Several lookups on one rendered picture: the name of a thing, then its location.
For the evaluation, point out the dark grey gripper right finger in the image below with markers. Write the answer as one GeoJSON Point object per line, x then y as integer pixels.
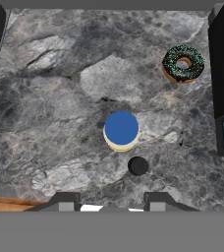
{"type": "Point", "coordinates": [157, 199]}

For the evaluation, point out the black shaker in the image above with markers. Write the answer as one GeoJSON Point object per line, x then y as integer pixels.
{"type": "Point", "coordinates": [138, 165]}

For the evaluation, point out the chocolate sprinkled donut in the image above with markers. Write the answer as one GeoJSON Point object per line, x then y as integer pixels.
{"type": "Point", "coordinates": [182, 64]}

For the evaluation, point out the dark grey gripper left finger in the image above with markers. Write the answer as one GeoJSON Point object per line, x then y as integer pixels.
{"type": "Point", "coordinates": [66, 199]}

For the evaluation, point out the blue-lidded mayonnaise jar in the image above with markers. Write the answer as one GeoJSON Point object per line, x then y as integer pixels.
{"type": "Point", "coordinates": [121, 129]}

